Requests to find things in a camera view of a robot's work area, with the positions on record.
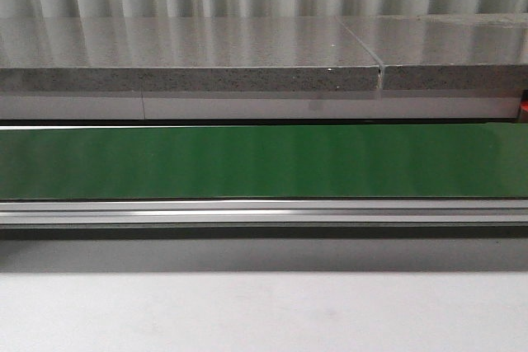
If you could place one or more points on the grey stone slab left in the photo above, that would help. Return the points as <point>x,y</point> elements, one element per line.
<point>183,54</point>

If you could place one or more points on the grey stone slab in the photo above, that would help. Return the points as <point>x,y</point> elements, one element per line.
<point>440,53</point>
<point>183,54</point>

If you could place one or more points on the grey stone slab right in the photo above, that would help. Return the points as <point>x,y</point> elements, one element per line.
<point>440,53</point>

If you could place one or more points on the green conveyor belt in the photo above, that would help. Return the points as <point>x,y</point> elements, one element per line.
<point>266,161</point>

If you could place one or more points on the orange red object at edge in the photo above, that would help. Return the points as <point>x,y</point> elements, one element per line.
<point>522,116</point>

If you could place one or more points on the aluminium conveyor side rail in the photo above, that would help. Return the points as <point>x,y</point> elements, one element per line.
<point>262,213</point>

